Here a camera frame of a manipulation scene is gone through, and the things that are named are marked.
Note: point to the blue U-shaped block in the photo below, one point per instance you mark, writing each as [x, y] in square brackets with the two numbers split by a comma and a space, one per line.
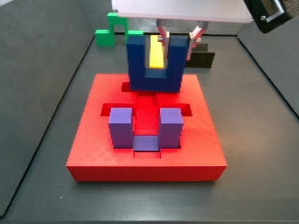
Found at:
[149, 79]

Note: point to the yellow long bar block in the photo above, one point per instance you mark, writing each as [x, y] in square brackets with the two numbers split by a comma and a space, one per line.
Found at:
[156, 53]

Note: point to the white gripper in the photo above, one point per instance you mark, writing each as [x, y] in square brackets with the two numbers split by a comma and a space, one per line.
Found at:
[228, 11]

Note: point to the red slotted board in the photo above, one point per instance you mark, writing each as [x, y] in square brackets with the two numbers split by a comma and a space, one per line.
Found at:
[96, 162]

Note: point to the purple U-shaped block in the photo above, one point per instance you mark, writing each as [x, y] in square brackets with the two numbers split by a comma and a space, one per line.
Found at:
[145, 131]

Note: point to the green stepped arch block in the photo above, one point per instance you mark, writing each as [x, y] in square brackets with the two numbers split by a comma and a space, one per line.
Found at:
[104, 37]

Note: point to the black angle bracket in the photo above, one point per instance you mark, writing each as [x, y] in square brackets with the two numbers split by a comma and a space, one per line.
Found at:
[202, 57]

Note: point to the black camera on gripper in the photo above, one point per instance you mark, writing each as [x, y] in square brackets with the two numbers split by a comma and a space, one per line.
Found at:
[270, 13]

